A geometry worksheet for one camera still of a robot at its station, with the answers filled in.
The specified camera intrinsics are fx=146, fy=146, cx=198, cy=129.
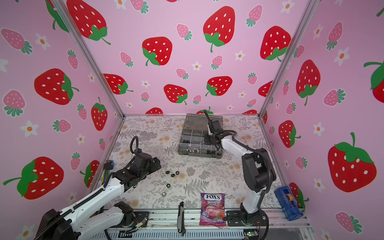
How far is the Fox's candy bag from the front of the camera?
28.9 inches

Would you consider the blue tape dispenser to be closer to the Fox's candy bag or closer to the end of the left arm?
the Fox's candy bag

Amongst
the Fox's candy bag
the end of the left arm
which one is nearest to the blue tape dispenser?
the Fox's candy bag
